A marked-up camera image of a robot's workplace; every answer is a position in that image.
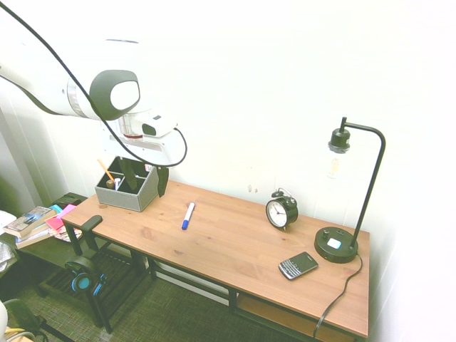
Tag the thin tan book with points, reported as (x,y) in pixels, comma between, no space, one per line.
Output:
(33,240)

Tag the brown cylindrical stick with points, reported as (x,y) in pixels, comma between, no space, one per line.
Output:
(110,184)

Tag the black and blue headphones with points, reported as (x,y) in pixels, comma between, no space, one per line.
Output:
(82,281)

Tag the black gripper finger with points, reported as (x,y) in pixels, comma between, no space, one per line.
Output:
(162,181)
(129,174)

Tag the black keypad phone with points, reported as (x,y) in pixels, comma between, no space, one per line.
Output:
(297,266)

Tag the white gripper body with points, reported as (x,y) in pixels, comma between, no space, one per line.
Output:
(149,151)

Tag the red white tag sticker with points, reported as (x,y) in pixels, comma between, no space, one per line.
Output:
(148,167)

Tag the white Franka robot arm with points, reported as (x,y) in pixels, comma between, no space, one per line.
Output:
(107,96)

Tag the wooden desk with black frame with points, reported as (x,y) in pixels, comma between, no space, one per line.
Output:
(231,249)

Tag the silver foil bag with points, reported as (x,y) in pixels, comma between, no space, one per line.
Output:
(6,249)

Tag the white tube with purple cap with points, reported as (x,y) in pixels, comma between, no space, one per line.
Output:
(117,183)

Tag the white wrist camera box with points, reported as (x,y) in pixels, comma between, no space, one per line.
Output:
(159,124)

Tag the grey fabric desk organizer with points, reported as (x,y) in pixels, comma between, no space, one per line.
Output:
(121,201)

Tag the white marker with blue cap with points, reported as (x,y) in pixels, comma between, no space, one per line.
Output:
(188,215)

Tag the pink and patterned books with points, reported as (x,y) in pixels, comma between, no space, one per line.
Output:
(66,234)

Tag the black low side table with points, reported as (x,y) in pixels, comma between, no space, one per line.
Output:
(42,254)

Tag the pink sticky note pad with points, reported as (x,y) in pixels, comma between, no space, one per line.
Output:
(60,219)

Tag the thick paperback book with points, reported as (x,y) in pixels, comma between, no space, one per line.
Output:
(28,221)

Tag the orange pencil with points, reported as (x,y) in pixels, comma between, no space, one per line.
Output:
(105,170)

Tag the clear glass light bulb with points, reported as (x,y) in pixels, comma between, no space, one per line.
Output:
(335,165)

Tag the black desk lamp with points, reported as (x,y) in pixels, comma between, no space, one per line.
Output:
(335,249)

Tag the black headphone hook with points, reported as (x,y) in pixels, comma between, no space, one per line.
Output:
(90,224)

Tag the black twin-bell alarm clock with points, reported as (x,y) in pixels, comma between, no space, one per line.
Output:
(279,212)

